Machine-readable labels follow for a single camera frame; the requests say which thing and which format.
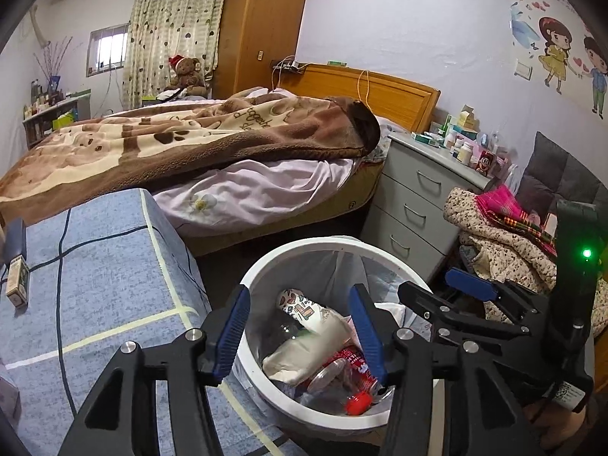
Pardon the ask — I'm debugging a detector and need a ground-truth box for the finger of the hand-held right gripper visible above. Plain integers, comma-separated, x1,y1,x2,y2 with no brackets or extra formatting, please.
444,267,554,328
397,281,528,357

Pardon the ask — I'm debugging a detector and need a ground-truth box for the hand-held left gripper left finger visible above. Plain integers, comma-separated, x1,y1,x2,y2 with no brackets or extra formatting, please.
54,284,252,456

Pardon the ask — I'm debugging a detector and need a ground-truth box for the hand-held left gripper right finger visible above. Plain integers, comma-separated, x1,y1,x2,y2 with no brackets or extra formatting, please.
348,282,537,456

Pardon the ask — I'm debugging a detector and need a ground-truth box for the clear bottle with red label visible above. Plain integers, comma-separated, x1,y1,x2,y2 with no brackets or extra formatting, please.
297,346,395,416

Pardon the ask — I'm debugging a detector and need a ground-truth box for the translucent bin liner bag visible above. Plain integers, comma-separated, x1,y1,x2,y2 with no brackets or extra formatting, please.
247,247,419,419

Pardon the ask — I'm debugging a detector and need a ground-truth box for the white trash bin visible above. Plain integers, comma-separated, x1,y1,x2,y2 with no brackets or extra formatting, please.
235,235,433,440

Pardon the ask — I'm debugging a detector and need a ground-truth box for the floral quilt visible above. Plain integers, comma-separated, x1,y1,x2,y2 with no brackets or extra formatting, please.
444,187,608,333

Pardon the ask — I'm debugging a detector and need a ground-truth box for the pink plaid cloth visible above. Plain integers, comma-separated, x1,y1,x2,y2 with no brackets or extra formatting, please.
476,184,556,255

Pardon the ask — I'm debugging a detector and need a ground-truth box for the grey nightstand with drawers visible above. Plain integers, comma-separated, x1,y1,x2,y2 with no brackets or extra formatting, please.
361,132,497,283

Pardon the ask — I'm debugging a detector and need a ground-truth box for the blue checked tablecloth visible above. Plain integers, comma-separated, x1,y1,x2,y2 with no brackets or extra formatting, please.
0,187,295,456

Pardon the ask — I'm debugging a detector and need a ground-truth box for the grey padded chair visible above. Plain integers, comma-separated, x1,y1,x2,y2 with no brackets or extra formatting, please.
515,130,608,229

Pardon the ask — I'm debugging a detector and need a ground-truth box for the pink bed sheet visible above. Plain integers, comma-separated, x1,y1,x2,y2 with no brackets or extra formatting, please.
152,152,381,238

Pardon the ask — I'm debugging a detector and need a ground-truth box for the pile of medicine boxes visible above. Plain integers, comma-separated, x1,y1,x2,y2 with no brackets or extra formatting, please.
412,104,511,174

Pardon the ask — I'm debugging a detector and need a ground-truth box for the wooden headboard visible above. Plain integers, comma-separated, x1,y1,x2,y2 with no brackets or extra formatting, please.
278,63,442,134

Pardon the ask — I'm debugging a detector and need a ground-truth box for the brown printed blanket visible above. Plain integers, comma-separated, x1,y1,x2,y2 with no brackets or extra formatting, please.
0,86,381,214

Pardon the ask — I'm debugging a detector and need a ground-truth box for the small beige box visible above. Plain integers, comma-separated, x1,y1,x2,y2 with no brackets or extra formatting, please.
6,255,32,309

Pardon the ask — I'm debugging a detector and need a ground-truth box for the dark blue power adapter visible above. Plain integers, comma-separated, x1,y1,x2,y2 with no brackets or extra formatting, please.
2,217,27,264

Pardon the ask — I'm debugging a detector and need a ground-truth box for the brown teddy bear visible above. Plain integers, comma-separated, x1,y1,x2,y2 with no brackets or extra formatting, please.
164,54,210,98

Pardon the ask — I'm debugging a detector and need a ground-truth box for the grey shelf unit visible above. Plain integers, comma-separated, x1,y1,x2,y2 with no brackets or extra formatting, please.
23,95,91,150

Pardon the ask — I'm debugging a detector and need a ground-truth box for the row of small bottles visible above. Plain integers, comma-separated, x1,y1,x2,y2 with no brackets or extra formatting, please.
24,83,65,117

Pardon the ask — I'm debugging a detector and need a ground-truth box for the wooden wardrobe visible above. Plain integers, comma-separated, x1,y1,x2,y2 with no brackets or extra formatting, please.
211,0,312,100

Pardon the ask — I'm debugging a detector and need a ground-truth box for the small window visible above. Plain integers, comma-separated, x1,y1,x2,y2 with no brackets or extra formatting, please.
85,24,131,77

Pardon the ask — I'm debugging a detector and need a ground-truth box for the heart print curtain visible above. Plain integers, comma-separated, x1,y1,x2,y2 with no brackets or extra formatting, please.
122,0,229,110

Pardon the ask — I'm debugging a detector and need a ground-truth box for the dried branches bouquet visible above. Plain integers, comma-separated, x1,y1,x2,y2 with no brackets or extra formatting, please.
33,35,74,81

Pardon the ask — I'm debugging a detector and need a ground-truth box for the wrapped air conditioner pipe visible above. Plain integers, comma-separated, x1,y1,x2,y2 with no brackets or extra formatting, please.
28,5,51,48

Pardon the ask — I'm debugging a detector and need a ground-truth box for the cartoon couple wall sticker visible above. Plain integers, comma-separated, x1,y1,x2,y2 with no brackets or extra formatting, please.
537,16,608,119

